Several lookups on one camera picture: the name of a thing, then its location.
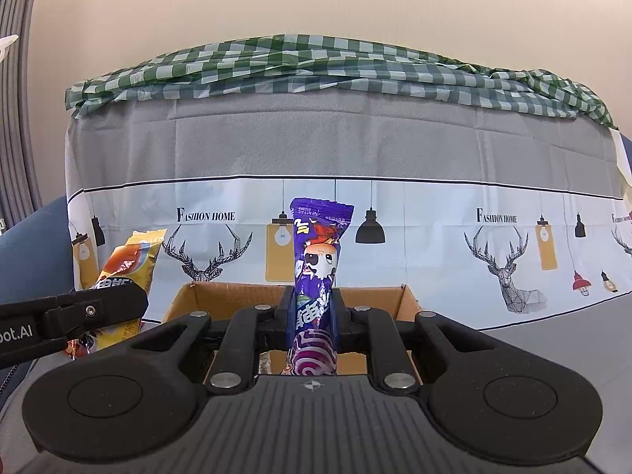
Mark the orange yellow snack packet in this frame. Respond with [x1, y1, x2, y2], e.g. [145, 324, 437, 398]
[64, 229, 166, 359]

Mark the green checkered cloth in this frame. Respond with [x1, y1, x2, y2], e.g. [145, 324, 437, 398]
[64, 34, 614, 127]

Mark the deer print sofa cover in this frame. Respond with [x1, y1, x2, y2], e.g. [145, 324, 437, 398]
[0, 93, 632, 474]

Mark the blue sofa armrest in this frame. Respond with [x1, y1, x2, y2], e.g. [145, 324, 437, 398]
[0, 197, 74, 304]

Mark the purple Alpenliebe candy bar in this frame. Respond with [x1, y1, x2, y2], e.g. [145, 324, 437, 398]
[284, 197, 354, 377]

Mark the grey curtain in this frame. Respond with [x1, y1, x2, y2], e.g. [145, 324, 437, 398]
[1, 0, 42, 227]

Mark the brown cardboard box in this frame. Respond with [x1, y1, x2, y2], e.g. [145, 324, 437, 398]
[164, 281, 421, 374]

